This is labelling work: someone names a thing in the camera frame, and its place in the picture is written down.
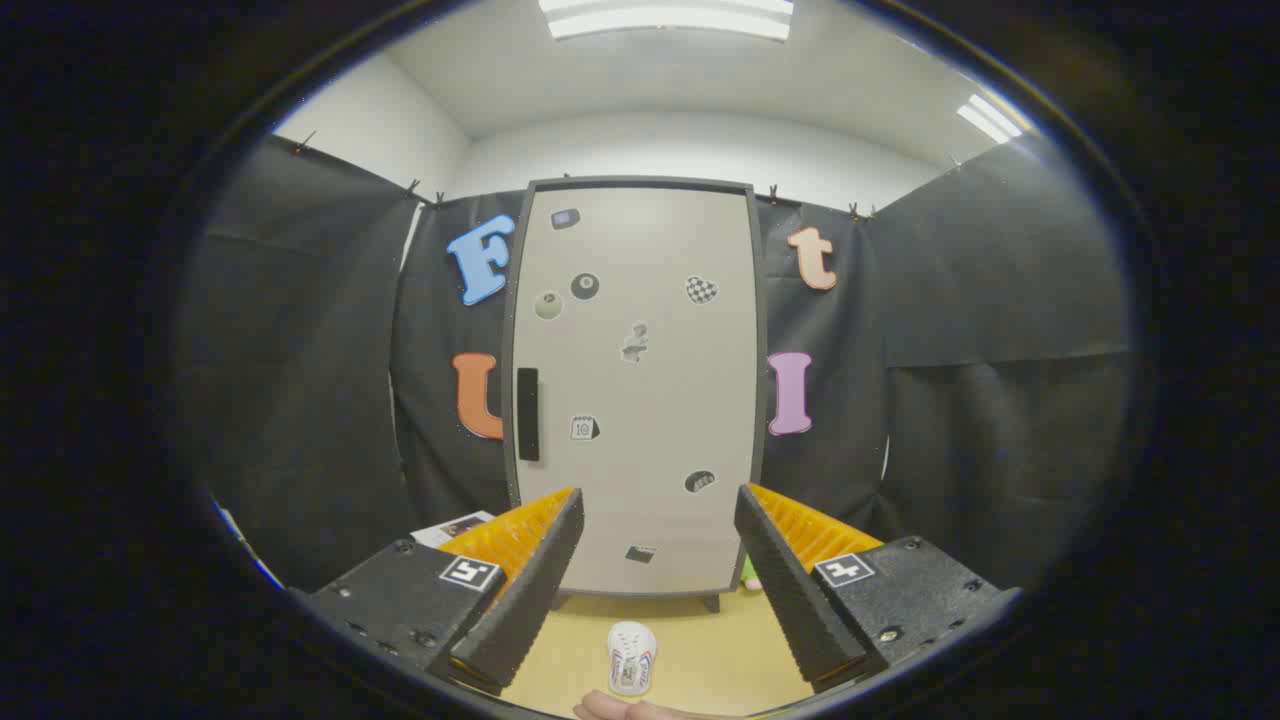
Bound black door handle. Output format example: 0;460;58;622
517;368;541;462

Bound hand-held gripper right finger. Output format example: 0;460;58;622
733;483;1023;694

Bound grey shoe cabinet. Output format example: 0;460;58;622
500;177;769;613

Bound white cover book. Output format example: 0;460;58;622
410;510;496;549

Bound long ceiling light panel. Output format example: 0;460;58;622
540;0;796;42

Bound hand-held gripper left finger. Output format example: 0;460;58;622
288;487;586;698

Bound black backdrop cloth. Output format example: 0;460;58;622
175;133;1136;596

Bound small ceiling light panel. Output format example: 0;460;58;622
955;95;1023;144

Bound white canvas shoe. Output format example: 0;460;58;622
607;621;658;697

